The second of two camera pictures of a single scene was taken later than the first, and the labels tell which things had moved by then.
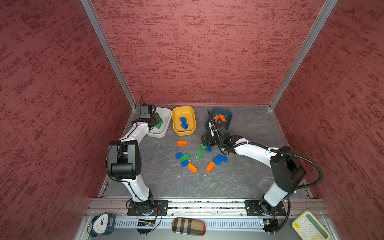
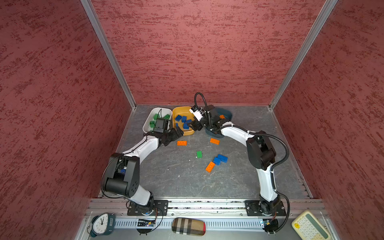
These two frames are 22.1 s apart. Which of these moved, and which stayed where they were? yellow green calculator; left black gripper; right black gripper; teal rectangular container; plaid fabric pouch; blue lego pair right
Moved: left black gripper; right black gripper
Stayed: blue lego pair right; plaid fabric pouch; yellow green calculator; teal rectangular container
